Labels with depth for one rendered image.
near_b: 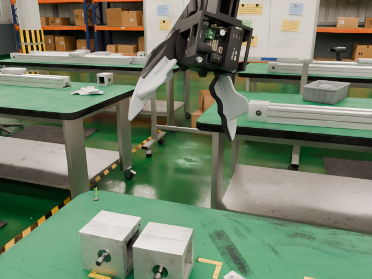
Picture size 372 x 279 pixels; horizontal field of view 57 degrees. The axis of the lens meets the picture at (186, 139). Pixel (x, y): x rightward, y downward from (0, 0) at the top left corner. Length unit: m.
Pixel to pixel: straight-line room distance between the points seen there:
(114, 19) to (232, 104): 10.80
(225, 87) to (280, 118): 1.37
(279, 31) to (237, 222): 2.30
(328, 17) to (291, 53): 7.69
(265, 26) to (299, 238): 2.36
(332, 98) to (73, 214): 1.78
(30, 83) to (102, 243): 2.41
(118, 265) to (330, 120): 1.37
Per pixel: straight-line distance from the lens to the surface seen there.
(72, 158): 2.29
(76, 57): 4.57
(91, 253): 0.78
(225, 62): 0.42
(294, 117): 1.85
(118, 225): 0.77
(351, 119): 1.86
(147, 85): 0.43
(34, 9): 7.80
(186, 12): 0.48
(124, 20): 10.99
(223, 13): 0.44
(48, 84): 2.93
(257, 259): 0.83
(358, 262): 0.89
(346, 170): 3.40
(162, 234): 0.73
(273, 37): 3.07
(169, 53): 0.45
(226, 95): 0.48
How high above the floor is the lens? 1.29
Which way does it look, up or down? 19 degrees down
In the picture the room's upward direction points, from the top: straight up
